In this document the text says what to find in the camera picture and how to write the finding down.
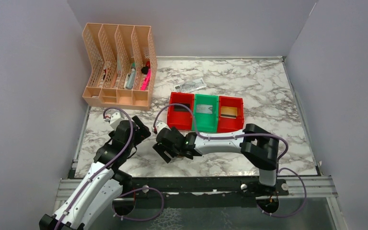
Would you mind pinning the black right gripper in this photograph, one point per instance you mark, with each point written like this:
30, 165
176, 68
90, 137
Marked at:
166, 144

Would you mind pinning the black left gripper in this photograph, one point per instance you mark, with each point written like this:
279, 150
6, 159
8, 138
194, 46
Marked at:
140, 127

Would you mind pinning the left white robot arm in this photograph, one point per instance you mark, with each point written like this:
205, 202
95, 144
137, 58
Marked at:
103, 182

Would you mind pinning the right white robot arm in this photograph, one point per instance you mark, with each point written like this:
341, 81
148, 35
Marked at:
258, 146

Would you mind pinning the black card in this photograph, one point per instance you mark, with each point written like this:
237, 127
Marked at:
178, 108

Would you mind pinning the silver VIP card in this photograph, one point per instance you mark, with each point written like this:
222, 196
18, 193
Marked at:
204, 108

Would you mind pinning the gold card with stripe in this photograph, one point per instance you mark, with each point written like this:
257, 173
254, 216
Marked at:
229, 112

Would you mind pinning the left red plastic bin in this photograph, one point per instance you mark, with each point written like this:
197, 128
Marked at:
178, 116

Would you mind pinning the red plastic bin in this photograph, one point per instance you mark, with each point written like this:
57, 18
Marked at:
228, 124
178, 116

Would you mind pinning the pink highlighter pen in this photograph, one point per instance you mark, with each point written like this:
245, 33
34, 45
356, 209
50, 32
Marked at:
146, 81

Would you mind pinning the grey green marker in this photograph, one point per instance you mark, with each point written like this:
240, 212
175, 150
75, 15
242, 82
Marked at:
130, 78

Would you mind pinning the black binder clip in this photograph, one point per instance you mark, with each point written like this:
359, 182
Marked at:
146, 69

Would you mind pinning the green plastic bin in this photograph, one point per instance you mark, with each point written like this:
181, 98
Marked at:
207, 122

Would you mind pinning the clear protractor ruler packet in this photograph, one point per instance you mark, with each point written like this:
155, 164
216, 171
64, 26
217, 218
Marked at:
190, 86

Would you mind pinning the peach plastic file organizer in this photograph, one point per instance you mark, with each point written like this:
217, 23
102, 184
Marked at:
111, 49

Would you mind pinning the right red plastic bin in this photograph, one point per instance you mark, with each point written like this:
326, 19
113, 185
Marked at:
228, 124

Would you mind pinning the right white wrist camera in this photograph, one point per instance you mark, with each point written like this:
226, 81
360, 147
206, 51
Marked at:
161, 126

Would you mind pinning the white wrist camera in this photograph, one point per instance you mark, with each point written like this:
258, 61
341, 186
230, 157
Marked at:
161, 126
115, 120

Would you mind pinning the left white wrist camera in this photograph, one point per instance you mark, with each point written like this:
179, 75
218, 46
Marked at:
115, 120

